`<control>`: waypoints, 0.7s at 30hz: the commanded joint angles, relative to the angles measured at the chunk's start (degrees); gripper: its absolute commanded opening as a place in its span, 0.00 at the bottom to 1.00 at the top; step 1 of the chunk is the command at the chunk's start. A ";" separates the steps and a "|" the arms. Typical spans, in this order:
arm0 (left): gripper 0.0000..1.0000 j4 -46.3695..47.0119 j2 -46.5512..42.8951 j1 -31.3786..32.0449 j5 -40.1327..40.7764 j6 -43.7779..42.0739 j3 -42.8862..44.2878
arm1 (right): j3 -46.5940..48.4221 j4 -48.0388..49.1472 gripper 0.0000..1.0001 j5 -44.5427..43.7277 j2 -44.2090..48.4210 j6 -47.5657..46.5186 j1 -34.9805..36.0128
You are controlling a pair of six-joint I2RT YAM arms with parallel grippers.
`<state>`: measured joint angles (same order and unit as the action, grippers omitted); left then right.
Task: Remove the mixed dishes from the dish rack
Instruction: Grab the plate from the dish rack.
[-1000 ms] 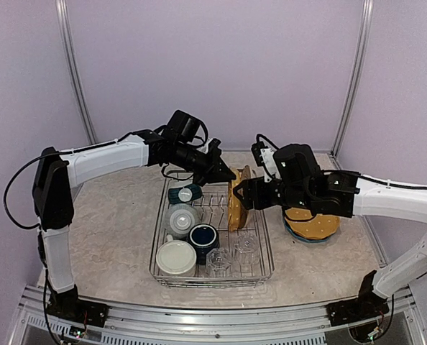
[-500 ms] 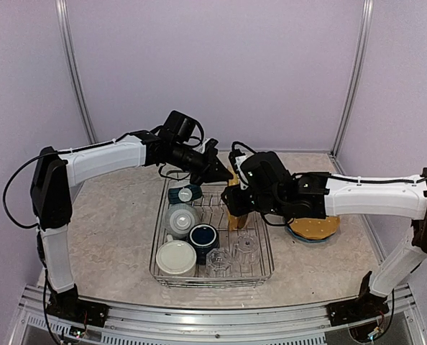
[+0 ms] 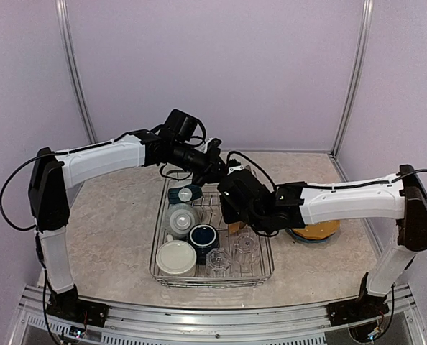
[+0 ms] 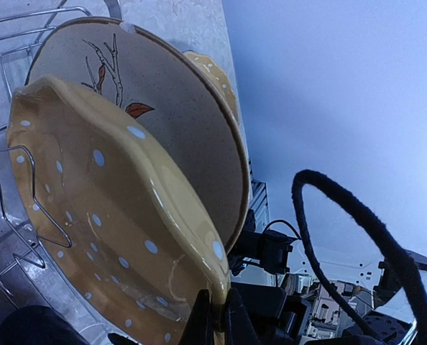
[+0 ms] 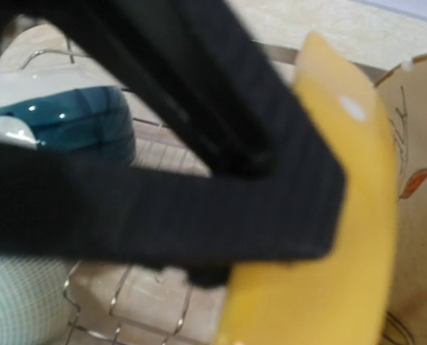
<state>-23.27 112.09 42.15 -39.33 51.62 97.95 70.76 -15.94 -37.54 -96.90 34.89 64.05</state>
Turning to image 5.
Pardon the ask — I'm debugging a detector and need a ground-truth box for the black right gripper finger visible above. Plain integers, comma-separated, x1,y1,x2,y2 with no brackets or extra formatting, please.
0,1,345,287

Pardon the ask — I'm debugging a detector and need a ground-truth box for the cream bird pattern plate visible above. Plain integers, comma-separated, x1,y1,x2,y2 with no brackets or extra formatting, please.
376,54,427,344

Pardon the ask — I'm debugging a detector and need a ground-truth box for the teal white ceramic bowl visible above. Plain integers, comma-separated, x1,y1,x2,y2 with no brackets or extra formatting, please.
0,66,137,165

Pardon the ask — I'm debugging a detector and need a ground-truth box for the grey striped ceramic bowl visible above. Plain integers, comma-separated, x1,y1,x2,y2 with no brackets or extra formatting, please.
0,255,70,344

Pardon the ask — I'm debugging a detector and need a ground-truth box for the metal wire dish rack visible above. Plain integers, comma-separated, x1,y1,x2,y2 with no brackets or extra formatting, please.
0,35,415,345

